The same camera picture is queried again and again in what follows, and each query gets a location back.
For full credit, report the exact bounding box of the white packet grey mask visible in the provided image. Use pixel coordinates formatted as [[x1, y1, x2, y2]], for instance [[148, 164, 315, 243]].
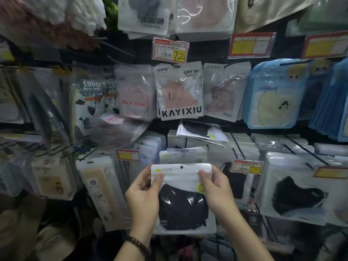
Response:
[[117, 0, 172, 40]]

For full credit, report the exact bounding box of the row of cream mask packets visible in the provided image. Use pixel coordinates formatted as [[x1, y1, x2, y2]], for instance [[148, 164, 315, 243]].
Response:
[[75, 156, 131, 232]]

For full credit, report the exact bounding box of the pink bath sponge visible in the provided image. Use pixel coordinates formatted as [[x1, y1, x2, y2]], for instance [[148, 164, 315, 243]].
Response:
[[0, 0, 101, 51]]

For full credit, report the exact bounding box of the white red price tag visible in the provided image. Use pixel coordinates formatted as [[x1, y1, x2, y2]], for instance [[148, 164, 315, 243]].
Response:
[[230, 159, 265, 175]]

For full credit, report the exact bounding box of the black mask packet green sticker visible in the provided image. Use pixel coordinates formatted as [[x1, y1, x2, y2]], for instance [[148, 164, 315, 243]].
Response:
[[151, 163, 217, 236]]

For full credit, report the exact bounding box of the dark beaded bracelet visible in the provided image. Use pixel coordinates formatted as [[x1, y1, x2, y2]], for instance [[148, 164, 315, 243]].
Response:
[[124, 236, 149, 254]]

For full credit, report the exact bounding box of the person's left hand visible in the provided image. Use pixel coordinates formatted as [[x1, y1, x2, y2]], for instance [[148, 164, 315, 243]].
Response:
[[125, 164, 165, 244]]

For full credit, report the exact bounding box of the cream line-drawing mask packet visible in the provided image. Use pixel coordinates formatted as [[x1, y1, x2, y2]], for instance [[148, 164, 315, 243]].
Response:
[[234, 0, 321, 33]]

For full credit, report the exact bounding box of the green fluffy item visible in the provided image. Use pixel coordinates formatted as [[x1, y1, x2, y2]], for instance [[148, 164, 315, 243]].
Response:
[[102, 0, 119, 30]]

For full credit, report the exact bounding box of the cream cap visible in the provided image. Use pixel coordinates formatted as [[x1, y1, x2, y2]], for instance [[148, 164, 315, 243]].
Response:
[[35, 224, 79, 261]]

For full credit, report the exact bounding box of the stack of blue cartoon packets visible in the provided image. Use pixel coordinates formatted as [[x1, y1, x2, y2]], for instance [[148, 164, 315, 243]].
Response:
[[308, 58, 348, 142]]

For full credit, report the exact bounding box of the person's right hand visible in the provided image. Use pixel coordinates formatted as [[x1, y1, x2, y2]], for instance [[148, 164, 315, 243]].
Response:
[[198, 165, 236, 222]]

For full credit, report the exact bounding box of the glossy packet pink mask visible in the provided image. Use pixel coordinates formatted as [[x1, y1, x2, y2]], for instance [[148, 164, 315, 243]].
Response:
[[175, 0, 239, 42]]

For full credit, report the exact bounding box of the red yellow price tag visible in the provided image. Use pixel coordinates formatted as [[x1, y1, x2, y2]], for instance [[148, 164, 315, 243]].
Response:
[[116, 149, 141, 162], [301, 31, 348, 59], [228, 32, 277, 59], [313, 165, 348, 179]]

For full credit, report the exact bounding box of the row of translucent mask packets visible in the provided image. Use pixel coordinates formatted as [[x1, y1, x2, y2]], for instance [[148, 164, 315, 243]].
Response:
[[129, 130, 167, 182]]

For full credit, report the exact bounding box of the grey packet pink mask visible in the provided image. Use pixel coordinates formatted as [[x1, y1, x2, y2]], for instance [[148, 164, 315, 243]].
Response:
[[153, 61, 204, 121]]

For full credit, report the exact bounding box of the black white towel packet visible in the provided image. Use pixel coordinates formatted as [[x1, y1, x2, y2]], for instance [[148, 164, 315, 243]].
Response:
[[104, 76, 120, 115], [69, 78, 107, 144]]

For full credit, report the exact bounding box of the person's left forearm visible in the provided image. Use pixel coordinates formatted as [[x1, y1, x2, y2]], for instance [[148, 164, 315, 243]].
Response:
[[114, 241, 149, 261]]

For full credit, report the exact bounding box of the white fluffy item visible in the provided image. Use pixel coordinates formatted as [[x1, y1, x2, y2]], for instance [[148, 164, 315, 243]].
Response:
[[23, 0, 107, 37]]

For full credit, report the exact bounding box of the person's right forearm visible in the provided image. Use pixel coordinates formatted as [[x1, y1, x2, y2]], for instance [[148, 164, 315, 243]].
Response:
[[220, 214, 275, 261]]

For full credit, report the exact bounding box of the pale blue packet cream mask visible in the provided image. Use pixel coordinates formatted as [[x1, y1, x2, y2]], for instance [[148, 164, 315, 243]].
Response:
[[243, 58, 310, 130]]

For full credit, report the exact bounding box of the row of clear long packets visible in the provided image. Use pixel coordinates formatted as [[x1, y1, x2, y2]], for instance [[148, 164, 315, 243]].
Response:
[[0, 66, 71, 150]]

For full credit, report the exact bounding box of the clear packet pink mask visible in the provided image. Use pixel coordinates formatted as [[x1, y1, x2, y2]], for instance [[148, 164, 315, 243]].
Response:
[[114, 64, 157, 122]]

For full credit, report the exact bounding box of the beige cap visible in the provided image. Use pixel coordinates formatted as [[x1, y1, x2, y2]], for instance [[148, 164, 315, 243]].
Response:
[[0, 197, 47, 261]]

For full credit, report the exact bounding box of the row of small white packets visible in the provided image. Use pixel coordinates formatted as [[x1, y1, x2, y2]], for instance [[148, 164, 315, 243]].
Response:
[[31, 156, 78, 201]]

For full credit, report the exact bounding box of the white packet beige mask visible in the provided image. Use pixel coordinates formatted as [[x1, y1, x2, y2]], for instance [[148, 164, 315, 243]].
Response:
[[202, 62, 252, 123]]

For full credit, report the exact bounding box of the black mask packet pale arc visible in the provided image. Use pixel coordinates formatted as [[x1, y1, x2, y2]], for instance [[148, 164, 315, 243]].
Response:
[[260, 165, 330, 226]]

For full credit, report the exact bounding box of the row of grey folded items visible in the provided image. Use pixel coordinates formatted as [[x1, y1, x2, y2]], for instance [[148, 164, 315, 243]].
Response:
[[200, 237, 237, 261]]

